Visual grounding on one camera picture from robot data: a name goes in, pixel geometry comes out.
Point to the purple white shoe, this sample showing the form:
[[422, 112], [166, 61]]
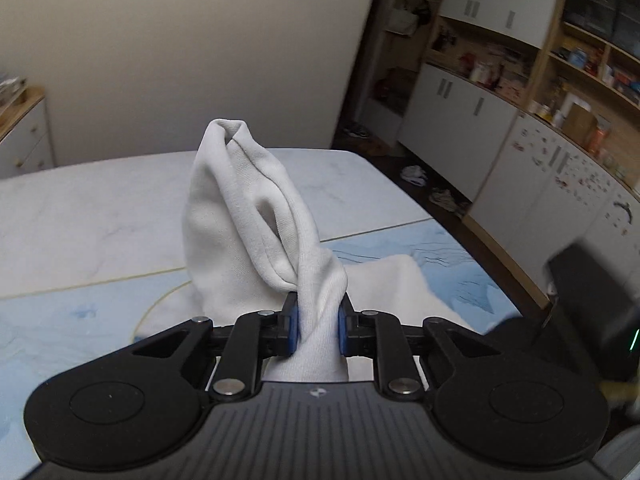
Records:
[[414, 175]]

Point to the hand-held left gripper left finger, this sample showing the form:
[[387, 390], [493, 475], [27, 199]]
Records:
[[293, 332]]

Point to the white sneakers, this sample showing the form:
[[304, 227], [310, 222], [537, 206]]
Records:
[[447, 200]]

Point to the white base cabinet with stickers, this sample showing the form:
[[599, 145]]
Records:
[[560, 195]]

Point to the white garment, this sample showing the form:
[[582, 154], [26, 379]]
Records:
[[235, 220]]

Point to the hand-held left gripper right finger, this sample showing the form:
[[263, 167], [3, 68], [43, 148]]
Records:
[[342, 334]]

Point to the plain white base cabinet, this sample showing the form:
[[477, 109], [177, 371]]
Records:
[[460, 120]]

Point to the wooden top sideboard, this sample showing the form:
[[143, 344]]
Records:
[[25, 135]]

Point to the reddish door mat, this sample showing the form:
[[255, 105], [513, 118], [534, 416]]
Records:
[[371, 147]]

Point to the blue patterned table mat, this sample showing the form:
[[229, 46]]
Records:
[[75, 320]]

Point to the brown cardboard box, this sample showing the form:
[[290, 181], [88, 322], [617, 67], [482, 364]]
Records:
[[580, 122]]

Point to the white hanging bag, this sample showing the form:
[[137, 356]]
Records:
[[403, 21]]

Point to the dark sneakers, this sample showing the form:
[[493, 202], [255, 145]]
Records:
[[356, 131]]

